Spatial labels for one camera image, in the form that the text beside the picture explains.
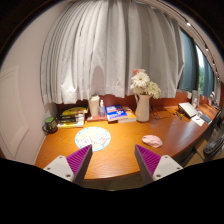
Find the pink computer mouse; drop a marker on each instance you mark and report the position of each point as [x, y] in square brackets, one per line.
[152, 141]

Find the grey office chair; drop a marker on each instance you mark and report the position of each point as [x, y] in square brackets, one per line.
[213, 146]

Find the white pleated curtain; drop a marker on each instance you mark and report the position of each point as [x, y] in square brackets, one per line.
[110, 50]

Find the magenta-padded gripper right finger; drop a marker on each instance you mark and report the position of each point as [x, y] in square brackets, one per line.
[163, 166]

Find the stack of yellow-black books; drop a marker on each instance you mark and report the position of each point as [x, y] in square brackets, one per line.
[70, 118]

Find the round cartoon-print mouse pad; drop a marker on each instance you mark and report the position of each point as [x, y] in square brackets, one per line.
[92, 137]

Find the white lidded tumbler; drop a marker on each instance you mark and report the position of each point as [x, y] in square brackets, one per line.
[94, 106]

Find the blue book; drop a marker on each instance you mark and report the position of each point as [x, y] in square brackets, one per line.
[115, 112]

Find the white paper sheet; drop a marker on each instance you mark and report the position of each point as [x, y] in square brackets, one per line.
[198, 120]

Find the small clear pump bottle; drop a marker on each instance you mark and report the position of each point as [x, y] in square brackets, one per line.
[101, 110]

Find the white and pink flower bouquet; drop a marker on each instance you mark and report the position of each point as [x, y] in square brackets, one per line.
[144, 83]

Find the dark green curtain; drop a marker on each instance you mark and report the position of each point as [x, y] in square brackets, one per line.
[190, 61]

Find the thin red book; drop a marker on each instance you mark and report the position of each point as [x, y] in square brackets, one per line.
[96, 118]

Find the white ceramic vase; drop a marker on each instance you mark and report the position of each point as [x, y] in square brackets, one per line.
[142, 109]

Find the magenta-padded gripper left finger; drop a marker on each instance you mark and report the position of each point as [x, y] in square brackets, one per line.
[60, 166]

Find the black pen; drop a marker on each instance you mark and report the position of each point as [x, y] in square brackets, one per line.
[178, 115]

